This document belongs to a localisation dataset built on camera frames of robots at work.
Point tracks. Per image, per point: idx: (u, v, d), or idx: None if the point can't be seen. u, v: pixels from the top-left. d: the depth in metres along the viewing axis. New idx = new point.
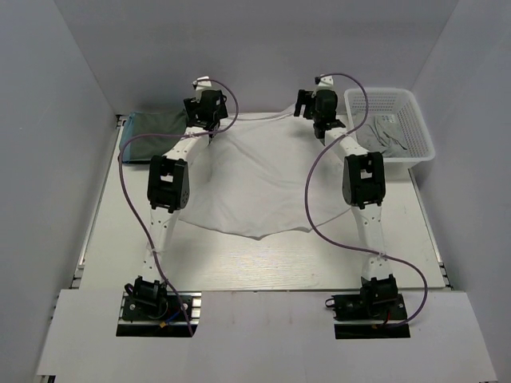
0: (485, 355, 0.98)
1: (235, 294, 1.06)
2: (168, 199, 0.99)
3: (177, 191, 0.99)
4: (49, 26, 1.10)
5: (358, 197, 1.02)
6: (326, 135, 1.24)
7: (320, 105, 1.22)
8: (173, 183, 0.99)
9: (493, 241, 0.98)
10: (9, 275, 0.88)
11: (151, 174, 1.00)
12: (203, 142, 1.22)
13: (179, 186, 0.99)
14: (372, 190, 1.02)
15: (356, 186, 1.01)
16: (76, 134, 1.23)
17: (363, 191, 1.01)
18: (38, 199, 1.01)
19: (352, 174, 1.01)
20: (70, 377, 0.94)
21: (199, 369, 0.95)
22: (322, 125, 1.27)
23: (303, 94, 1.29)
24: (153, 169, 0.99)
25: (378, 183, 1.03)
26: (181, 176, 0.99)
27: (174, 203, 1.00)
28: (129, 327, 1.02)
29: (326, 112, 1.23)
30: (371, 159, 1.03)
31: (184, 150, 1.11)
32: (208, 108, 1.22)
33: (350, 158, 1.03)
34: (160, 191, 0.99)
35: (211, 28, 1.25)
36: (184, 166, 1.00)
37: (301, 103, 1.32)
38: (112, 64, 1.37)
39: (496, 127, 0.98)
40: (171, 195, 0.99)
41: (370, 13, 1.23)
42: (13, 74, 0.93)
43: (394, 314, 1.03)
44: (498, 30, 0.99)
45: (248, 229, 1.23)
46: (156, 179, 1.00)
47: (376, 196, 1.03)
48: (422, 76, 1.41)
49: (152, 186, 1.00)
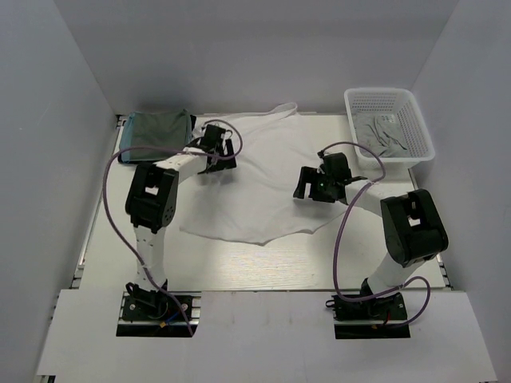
0: (485, 355, 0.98)
1: (235, 294, 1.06)
2: (148, 214, 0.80)
3: (162, 205, 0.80)
4: (49, 27, 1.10)
5: (414, 250, 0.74)
6: (347, 188, 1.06)
7: (330, 164, 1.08)
8: (158, 192, 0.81)
9: (493, 242, 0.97)
10: (9, 277, 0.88)
11: (134, 180, 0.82)
12: (200, 163, 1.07)
13: (164, 196, 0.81)
14: (431, 238, 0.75)
15: (408, 236, 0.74)
16: (75, 135, 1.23)
17: (420, 242, 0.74)
18: (38, 200, 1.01)
19: (398, 219, 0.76)
20: (70, 377, 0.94)
21: (199, 369, 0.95)
22: (339, 183, 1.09)
23: (306, 171, 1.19)
24: (138, 175, 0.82)
25: (434, 228, 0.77)
26: (170, 187, 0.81)
27: (155, 217, 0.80)
28: (129, 327, 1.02)
29: (338, 171, 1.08)
30: (416, 199, 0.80)
31: (178, 163, 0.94)
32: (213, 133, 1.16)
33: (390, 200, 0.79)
34: (142, 203, 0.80)
35: (210, 28, 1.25)
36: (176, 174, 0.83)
37: (305, 180, 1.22)
38: (111, 64, 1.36)
39: (497, 128, 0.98)
40: (152, 206, 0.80)
41: (370, 13, 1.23)
42: (12, 74, 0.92)
43: (395, 314, 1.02)
44: (497, 30, 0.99)
45: (248, 229, 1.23)
46: (139, 187, 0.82)
47: (437, 247, 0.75)
48: (422, 76, 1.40)
49: (132, 195, 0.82)
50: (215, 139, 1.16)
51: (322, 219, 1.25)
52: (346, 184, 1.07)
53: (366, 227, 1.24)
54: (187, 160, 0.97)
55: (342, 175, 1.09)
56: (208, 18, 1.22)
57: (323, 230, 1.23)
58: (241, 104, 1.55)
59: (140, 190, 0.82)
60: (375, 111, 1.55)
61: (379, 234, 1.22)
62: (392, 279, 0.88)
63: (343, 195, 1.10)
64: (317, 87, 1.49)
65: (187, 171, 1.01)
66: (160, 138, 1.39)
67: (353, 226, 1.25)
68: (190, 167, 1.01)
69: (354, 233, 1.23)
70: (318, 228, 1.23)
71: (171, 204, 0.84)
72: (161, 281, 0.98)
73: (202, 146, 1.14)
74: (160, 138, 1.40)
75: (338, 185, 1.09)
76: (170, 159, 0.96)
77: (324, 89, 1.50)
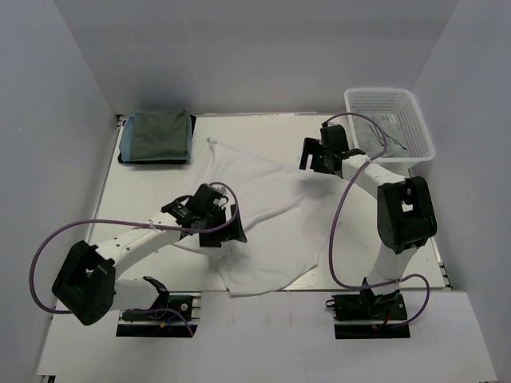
0: (485, 355, 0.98)
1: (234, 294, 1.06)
2: (73, 305, 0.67)
3: (86, 302, 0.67)
4: (49, 28, 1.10)
5: (405, 237, 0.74)
6: (343, 163, 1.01)
7: (327, 136, 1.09)
8: (86, 286, 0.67)
9: (493, 242, 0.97)
10: (9, 276, 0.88)
11: (66, 262, 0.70)
12: (164, 239, 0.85)
13: (89, 293, 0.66)
14: (421, 226, 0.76)
15: (399, 223, 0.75)
16: (75, 135, 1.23)
17: (410, 230, 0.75)
18: (39, 199, 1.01)
19: (391, 207, 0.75)
20: (70, 377, 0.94)
21: (199, 369, 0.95)
22: (337, 155, 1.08)
23: (310, 144, 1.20)
24: (70, 258, 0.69)
25: (425, 216, 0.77)
26: (99, 285, 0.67)
27: (78, 312, 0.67)
28: (129, 327, 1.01)
29: (334, 143, 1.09)
30: (411, 187, 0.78)
31: (128, 244, 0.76)
32: (203, 197, 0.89)
33: (385, 186, 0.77)
34: (68, 291, 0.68)
35: (210, 28, 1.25)
36: (107, 270, 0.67)
37: (308, 152, 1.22)
38: (111, 64, 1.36)
39: (496, 128, 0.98)
40: (77, 299, 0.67)
41: (370, 14, 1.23)
42: (13, 76, 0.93)
43: (394, 314, 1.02)
44: (497, 30, 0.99)
45: (248, 229, 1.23)
46: (69, 274, 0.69)
47: (427, 234, 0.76)
48: (422, 76, 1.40)
49: (61, 278, 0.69)
50: (204, 205, 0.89)
51: (322, 219, 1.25)
52: (343, 158, 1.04)
53: (366, 227, 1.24)
54: (142, 241, 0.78)
55: (338, 148, 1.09)
56: (208, 18, 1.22)
57: (322, 230, 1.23)
58: (241, 104, 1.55)
59: (70, 276, 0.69)
60: (375, 111, 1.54)
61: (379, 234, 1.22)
62: (388, 274, 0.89)
63: (338, 168, 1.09)
64: (317, 87, 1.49)
65: (145, 250, 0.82)
66: (160, 138, 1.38)
67: (353, 225, 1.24)
68: (152, 243, 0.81)
69: (354, 232, 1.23)
70: (318, 229, 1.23)
71: (104, 298, 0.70)
72: (151, 302, 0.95)
73: (181, 211, 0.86)
74: (161, 137, 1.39)
75: (336, 156, 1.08)
76: (116, 239, 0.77)
77: (323, 89, 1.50)
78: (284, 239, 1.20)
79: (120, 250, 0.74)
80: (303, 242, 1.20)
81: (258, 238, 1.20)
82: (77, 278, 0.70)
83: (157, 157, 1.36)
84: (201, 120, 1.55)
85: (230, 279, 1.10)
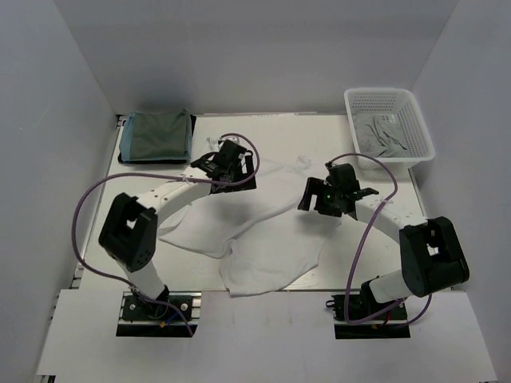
0: (485, 355, 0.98)
1: (233, 294, 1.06)
2: (119, 253, 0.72)
3: (132, 248, 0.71)
4: (49, 27, 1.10)
5: (433, 286, 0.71)
6: (358, 204, 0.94)
7: (336, 175, 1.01)
8: (130, 234, 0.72)
9: (493, 242, 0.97)
10: (9, 276, 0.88)
11: (109, 215, 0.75)
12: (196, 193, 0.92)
13: (135, 241, 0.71)
14: (451, 273, 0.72)
15: (428, 271, 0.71)
16: (75, 134, 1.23)
17: (439, 278, 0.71)
18: (39, 199, 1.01)
19: (417, 253, 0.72)
20: (70, 377, 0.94)
21: (199, 369, 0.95)
22: (348, 195, 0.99)
23: (313, 183, 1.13)
24: (113, 211, 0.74)
25: (455, 261, 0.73)
26: (144, 230, 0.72)
27: (125, 259, 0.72)
28: (129, 327, 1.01)
29: (346, 182, 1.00)
30: (435, 228, 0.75)
31: (165, 196, 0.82)
32: (227, 152, 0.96)
33: (409, 230, 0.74)
34: (114, 238, 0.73)
35: (210, 28, 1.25)
36: (152, 218, 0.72)
37: (310, 192, 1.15)
38: (111, 64, 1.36)
39: (497, 128, 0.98)
40: (123, 246, 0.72)
41: (370, 14, 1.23)
42: (13, 76, 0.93)
43: (395, 314, 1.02)
44: (497, 31, 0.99)
45: (248, 229, 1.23)
46: (113, 222, 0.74)
47: (457, 280, 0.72)
48: (423, 76, 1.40)
49: (106, 230, 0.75)
50: (230, 159, 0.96)
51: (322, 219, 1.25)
52: (357, 199, 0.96)
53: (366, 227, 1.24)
54: (177, 191, 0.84)
55: (350, 187, 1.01)
56: (208, 18, 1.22)
57: (322, 230, 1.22)
58: (241, 104, 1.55)
59: (115, 227, 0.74)
60: (375, 111, 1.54)
61: (379, 234, 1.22)
62: (396, 294, 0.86)
63: (352, 209, 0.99)
64: (317, 87, 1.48)
65: (180, 202, 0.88)
66: (160, 137, 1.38)
67: (352, 226, 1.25)
68: (186, 195, 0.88)
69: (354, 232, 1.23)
70: (318, 228, 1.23)
71: (147, 246, 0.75)
72: (156, 294, 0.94)
73: (210, 166, 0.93)
74: (160, 137, 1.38)
75: (347, 197, 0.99)
76: (154, 191, 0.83)
77: (323, 89, 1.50)
78: (284, 240, 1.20)
79: (159, 200, 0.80)
80: (303, 242, 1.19)
81: (258, 238, 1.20)
82: (121, 228, 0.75)
83: (157, 156, 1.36)
84: (201, 120, 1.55)
85: (230, 279, 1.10)
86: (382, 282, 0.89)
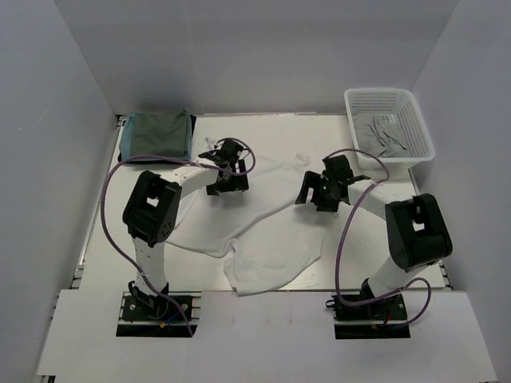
0: (485, 355, 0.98)
1: (239, 292, 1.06)
2: (143, 226, 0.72)
3: (159, 219, 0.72)
4: (49, 28, 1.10)
5: (418, 257, 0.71)
6: (350, 189, 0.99)
7: (331, 164, 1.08)
8: (156, 208, 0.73)
9: (493, 242, 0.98)
10: (9, 276, 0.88)
11: (135, 191, 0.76)
12: (206, 179, 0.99)
13: (162, 211, 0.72)
14: (436, 245, 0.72)
15: (413, 243, 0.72)
16: (75, 134, 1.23)
17: (425, 250, 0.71)
18: (39, 199, 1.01)
19: (402, 225, 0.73)
20: (70, 377, 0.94)
21: (199, 369, 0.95)
22: (342, 182, 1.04)
23: (310, 175, 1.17)
24: (139, 186, 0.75)
25: (439, 234, 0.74)
26: (170, 201, 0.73)
27: (149, 232, 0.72)
28: (129, 327, 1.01)
29: (339, 171, 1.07)
30: (421, 204, 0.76)
31: (184, 175, 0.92)
32: (229, 149, 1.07)
33: (394, 204, 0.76)
34: (138, 213, 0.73)
35: (210, 28, 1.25)
36: (176, 189, 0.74)
37: (307, 186, 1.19)
38: (111, 64, 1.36)
39: (496, 128, 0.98)
40: (148, 219, 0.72)
41: (370, 14, 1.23)
42: (13, 76, 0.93)
43: (395, 314, 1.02)
44: (497, 32, 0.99)
45: (248, 229, 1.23)
46: (139, 198, 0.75)
47: (442, 254, 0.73)
48: (422, 76, 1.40)
49: (132, 206, 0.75)
50: (231, 155, 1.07)
51: (322, 219, 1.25)
52: (350, 183, 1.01)
53: (367, 227, 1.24)
54: (193, 173, 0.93)
55: (343, 175, 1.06)
56: (208, 18, 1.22)
57: (322, 230, 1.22)
58: (241, 104, 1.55)
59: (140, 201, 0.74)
60: (375, 111, 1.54)
61: (379, 234, 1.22)
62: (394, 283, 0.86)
63: (345, 196, 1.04)
64: (317, 87, 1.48)
65: (194, 184, 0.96)
66: (160, 138, 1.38)
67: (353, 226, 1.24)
68: (201, 180, 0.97)
69: (354, 231, 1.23)
70: (318, 228, 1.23)
71: (170, 219, 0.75)
72: (162, 286, 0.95)
73: (215, 158, 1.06)
74: (160, 137, 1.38)
75: (341, 183, 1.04)
76: (174, 171, 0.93)
77: (324, 89, 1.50)
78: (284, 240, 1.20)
79: (179, 179, 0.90)
80: (303, 242, 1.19)
81: (258, 238, 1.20)
82: (145, 205, 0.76)
83: (157, 157, 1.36)
84: (201, 120, 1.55)
85: (233, 277, 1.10)
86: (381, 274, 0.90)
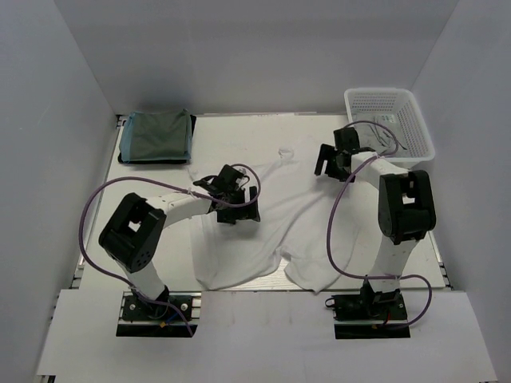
0: (485, 356, 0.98)
1: (316, 291, 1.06)
2: (120, 252, 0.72)
3: (136, 247, 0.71)
4: (49, 28, 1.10)
5: (402, 226, 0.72)
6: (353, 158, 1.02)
7: (339, 136, 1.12)
8: (136, 234, 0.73)
9: (493, 242, 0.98)
10: (9, 277, 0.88)
11: (116, 213, 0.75)
12: (199, 207, 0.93)
13: (141, 239, 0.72)
14: (420, 219, 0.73)
15: (398, 214, 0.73)
16: (75, 134, 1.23)
17: (409, 221, 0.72)
18: (39, 199, 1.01)
19: (390, 196, 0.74)
20: (70, 377, 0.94)
21: (198, 369, 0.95)
22: (346, 152, 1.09)
23: (326, 148, 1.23)
24: (120, 209, 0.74)
25: (425, 208, 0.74)
26: (152, 230, 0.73)
27: (126, 258, 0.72)
28: (129, 327, 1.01)
29: (347, 142, 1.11)
30: (414, 180, 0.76)
31: (172, 202, 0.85)
32: (227, 177, 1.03)
33: (386, 175, 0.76)
34: (116, 237, 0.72)
35: (210, 28, 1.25)
36: (159, 217, 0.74)
37: (322, 158, 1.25)
38: (111, 63, 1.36)
39: (496, 127, 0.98)
40: (125, 245, 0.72)
41: (370, 14, 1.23)
42: (12, 76, 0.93)
43: (394, 314, 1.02)
44: (497, 31, 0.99)
45: (248, 229, 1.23)
46: (118, 222, 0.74)
47: (425, 227, 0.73)
48: (423, 76, 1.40)
49: (108, 228, 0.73)
50: (229, 182, 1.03)
51: (322, 219, 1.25)
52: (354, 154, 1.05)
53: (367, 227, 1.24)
54: (183, 202, 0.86)
55: (350, 148, 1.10)
56: (208, 18, 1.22)
57: (322, 230, 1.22)
58: (241, 104, 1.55)
59: (120, 225, 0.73)
60: (375, 111, 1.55)
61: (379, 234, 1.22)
62: (388, 269, 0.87)
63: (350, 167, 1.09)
64: (317, 86, 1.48)
65: (182, 213, 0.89)
66: (160, 138, 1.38)
67: (354, 225, 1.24)
68: (189, 207, 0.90)
69: (354, 230, 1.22)
70: (318, 228, 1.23)
71: (148, 246, 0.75)
72: (157, 294, 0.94)
73: (211, 187, 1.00)
74: (160, 137, 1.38)
75: (346, 154, 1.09)
76: (162, 197, 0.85)
77: (323, 89, 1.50)
78: (284, 239, 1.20)
79: (165, 205, 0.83)
80: (303, 242, 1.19)
81: (258, 238, 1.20)
82: (125, 229, 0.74)
83: (157, 157, 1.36)
84: (201, 120, 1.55)
85: (299, 277, 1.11)
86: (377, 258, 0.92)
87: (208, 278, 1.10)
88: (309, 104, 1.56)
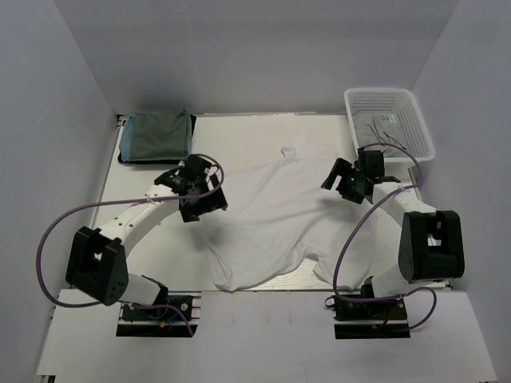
0: (485, 356, 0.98)
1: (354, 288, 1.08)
2: (89, 289, 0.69)
3: (103, 284, 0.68)
4: (49, 29, 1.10)
5: (425, 270, 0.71)
6: (376, 187, 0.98)
7: (364, 159, 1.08)
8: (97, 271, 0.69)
9: (493, 242, 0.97)
10: (9, 276, 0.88)
11: (75, 250, 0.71)
12: (166, 208, 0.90)
13: (104, 276, 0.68)
14: (446, 265, 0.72)
15: (421, 256, 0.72)
16: (74, 134, 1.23)
17: (432, 266, 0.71)
18: (38, 199, 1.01)
19: (417, 240, 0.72)
20: (70, 377, 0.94)
21: (198, 370, 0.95)
22: (370, 179, 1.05)
23: (341, 163, 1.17)
24: (76, 245, 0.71)
25: (453, 254, 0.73)
26: (112, 264, 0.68)
27: (97, 295, 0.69)
28: (129, 327, 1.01)
29: (371, 167, 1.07)
30: (442, 220, 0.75)
31: (130, 222, 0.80)
32: (194, 166, 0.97)
33: (413, 214, 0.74)
34: (81, 276, 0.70)
35: (210, 28, 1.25)
36: (116, 250, 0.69)
37: (336, 174, 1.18)
38: (111, 63, 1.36)
39: (497, 127, 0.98)
40: (93, 282, 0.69)
41: (370, 14, 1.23)
42: (12, 76, 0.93)
43: (395, 314, 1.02)
44: (497, 31, 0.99)
45: (247, 230, 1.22)
46: (80, 260, 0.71)
47: (452, 274, 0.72)
48: (422, 76, 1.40)
49: (73, 266, 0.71)
50: (198, 171, 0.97)
51: (322, 219, 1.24)
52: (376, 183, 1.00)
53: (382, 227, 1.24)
54: (143, 215, 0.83)
55: (374, 174, 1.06)
56: (208, 18, 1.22)
57: (326, 229, 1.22)
58: (241, 104, 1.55)
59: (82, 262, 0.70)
60: (375, 111, 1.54)
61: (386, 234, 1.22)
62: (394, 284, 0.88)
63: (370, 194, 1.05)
64: (317, 86, 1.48)
65: (149, 223, 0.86)
66: (160, 137, 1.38)
67: (372, 220, 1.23)
68: (154, 215, 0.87)
69: (372, 227, 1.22)
70: (318, 230, 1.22)
71: (118, 279, 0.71)
72: (154, 297, 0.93)
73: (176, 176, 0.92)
74: (161, 138, 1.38)
75: (369, 180, 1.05)
76: (118, 218, 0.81)
77: (323, 89, 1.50)
78: (303, 236, 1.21)
79: (123, 229, 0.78)
80: (324, 238, 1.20)
81: (257, 238, 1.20)
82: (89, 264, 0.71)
83: (157, 156, 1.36)
84: (200, 120, 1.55)
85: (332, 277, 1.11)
86: (382, 277, 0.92)
87: (227, 282, 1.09)
88: (310, 104, 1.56)
